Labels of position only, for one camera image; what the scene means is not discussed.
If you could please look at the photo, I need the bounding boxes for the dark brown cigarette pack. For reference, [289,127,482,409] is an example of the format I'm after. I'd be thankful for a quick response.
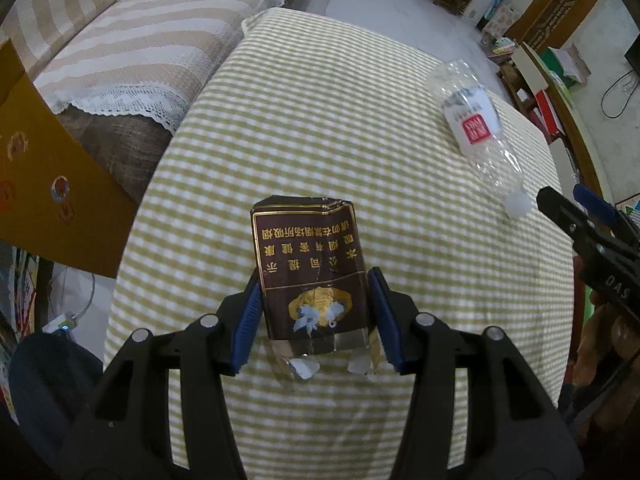
[250,195,372,380]

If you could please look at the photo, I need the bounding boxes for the clear plastic water bottle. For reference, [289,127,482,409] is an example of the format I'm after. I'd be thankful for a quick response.
[426,60,533,219]

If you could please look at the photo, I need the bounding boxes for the person's right hand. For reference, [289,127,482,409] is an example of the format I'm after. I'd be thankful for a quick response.
[573,292,639,430]

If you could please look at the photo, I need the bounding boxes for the red flat box in cabinet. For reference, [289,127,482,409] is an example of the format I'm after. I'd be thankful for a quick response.
[535,90,564,144]

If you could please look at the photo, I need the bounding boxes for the long yellow TV cabinet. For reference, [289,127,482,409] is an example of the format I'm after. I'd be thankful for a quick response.
[498,44,614,203]

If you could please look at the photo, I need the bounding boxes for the green and white open box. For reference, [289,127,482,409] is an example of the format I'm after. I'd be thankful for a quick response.
[541,44,591,88]

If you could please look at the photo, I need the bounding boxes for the brown cardboard box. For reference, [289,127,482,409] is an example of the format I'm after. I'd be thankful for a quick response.
[1,40,138,278]

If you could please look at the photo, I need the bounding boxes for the striped beige sofa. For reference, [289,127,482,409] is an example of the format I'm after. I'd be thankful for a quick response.
[1,0,292,200]

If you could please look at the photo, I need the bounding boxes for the wall mounted black television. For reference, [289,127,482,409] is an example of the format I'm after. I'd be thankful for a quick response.
[625,35,640,75]

